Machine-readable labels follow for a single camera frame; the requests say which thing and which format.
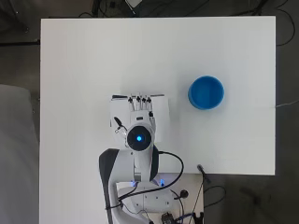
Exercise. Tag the blue round tub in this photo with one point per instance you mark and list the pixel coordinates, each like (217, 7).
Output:
(206, 92)

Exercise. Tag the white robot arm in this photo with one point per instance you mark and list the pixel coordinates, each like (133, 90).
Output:
(141, 161)

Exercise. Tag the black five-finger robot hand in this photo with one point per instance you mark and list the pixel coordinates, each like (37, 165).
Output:
(140, 109)

